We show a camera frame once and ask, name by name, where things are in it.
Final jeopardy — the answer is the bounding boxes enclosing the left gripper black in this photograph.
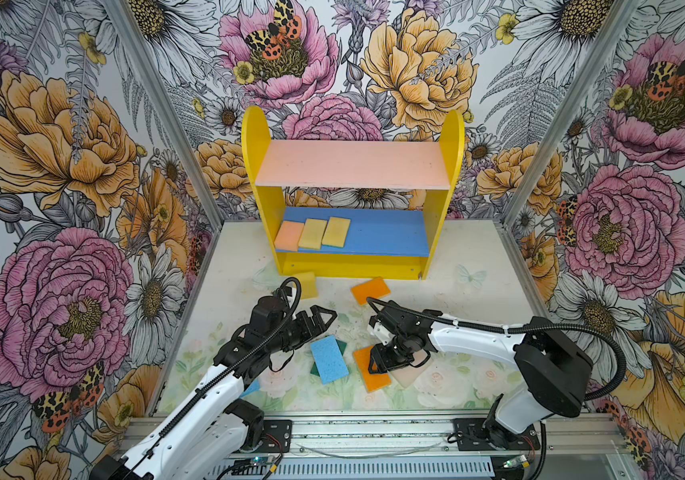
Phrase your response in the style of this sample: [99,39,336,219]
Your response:
[267,305,338,353]

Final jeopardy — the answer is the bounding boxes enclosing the yellow sponge with green back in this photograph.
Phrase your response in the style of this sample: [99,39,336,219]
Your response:
[298,218,328,251]

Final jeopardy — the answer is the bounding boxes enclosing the pink orange sponge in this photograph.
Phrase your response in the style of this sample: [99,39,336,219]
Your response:
[274,221,304,252]

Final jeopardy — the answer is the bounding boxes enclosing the large yellow sponge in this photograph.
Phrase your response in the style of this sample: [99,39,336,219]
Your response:
[322,217,350,248]

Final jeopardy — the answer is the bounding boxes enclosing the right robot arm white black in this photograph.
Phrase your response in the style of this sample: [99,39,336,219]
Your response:
[367,297,593,450]

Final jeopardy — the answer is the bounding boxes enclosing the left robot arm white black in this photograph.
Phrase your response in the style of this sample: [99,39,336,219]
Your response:
[90,287,338,479]

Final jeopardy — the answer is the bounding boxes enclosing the small yellow sponge near shelf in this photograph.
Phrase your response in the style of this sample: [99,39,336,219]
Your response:
[294,272,318,300]

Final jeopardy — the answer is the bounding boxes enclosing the orange sponge near shelf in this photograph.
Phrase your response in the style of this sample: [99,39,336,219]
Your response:
[350,277,391,306]

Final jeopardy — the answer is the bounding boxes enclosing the yellow wooden two-tier shelf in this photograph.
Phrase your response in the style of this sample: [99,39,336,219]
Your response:
[242,106,465,280]

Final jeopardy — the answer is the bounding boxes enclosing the orange sponge front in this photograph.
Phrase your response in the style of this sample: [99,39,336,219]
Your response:
[352,346,391,393]

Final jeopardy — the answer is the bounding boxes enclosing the pale pink sponge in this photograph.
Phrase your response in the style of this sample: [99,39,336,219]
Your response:
[389,351,432,388]

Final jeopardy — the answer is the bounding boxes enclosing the blue cellulose sponge centre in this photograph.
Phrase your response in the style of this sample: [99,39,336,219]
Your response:
[310,336,349,385]

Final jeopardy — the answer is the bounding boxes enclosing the green scouring pad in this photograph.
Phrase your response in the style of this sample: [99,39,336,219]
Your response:
[310,340,347,377]

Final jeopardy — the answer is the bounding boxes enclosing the blue sponge left front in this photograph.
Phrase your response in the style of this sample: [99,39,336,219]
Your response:
[240,379,260,397]

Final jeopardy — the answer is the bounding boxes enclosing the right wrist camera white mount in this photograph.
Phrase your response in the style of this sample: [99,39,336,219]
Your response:
[369,321,393,345]

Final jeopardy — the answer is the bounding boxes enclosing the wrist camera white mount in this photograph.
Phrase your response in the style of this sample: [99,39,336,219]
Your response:
[272,285,296,305]
[369,321,393,345]

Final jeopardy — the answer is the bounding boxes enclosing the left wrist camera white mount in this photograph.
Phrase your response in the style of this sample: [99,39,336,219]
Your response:
[272,285,296,305]

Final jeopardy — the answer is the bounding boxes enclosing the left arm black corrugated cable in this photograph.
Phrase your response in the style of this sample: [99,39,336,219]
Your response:
[119,276,304,475]

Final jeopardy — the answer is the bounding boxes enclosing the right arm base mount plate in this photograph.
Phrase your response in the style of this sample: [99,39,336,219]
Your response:
[446,417,540,452]

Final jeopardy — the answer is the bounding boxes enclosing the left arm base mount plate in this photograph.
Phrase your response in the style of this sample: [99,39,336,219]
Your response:
[242,419,294,454]

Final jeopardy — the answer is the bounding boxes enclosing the aluminium front rail frame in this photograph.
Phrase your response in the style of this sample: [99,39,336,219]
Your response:
[107,410,643,480]

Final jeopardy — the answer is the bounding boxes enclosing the left aluminium corner post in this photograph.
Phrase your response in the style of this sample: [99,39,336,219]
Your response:
[106,1,224,234]

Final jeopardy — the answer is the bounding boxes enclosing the aluminium corner post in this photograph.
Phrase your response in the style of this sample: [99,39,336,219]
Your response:
[502,1,638,228]
[106,1,224,234]

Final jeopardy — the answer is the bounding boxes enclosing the right aluminium corner post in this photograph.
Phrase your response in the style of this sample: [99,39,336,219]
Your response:
[502,1,638,228]

